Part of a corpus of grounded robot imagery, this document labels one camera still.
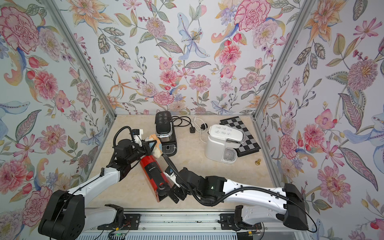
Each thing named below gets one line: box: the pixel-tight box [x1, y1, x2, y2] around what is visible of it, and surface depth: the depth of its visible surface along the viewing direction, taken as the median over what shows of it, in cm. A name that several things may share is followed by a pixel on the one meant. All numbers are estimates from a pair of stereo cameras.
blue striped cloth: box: [145, 134, 163, 159], surface depth 83 cm
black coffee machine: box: [154, 110, 178, 157], surface depth 88 cm
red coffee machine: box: [140, 154, 171, 203], surface depth 72 cm
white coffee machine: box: [204, 124, 245, 164], surface depth 84 cm
